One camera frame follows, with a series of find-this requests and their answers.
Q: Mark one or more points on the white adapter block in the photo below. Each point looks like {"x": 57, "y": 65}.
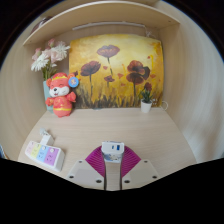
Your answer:
{"x": 47, "y": 140}

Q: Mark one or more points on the wooden shelf unit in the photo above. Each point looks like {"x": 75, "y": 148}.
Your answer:
{"x": 100, "y": 14}

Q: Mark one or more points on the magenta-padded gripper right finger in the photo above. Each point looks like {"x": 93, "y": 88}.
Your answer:
{"x": 131, "y": 163}

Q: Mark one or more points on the small potted plant white pot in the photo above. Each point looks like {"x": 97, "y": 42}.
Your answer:
{"x": 146, "y": 106}

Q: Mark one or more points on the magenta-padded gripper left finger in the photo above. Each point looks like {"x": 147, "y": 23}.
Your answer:
{"x": 95, "y": 163}

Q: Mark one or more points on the white power plug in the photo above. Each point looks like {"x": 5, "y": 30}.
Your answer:
{"x": 43, "y": 132}

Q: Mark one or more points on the yellow poppy flower painting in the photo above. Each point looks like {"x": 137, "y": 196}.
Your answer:
{"x": 116, "y": 70}

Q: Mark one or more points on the pale teal vase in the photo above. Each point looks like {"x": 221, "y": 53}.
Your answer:
{"x": 46, "y": 96}

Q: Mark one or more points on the white charger with blue picture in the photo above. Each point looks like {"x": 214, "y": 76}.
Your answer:
{"x": 112, "y": 151}

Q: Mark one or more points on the pink and white flower bouquet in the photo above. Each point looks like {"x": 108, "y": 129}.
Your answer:
{"x": 48, "y": 56}

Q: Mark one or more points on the pastel multicolour power strip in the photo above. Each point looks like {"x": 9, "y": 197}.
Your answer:
{"x": 45, "y": 155}

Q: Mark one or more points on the red plush mouse toy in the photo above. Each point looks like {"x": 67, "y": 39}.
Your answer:
{"x": 61, "y": 100}

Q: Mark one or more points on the white light bar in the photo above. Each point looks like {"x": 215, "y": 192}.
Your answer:
{"x": 106, "y": 25}

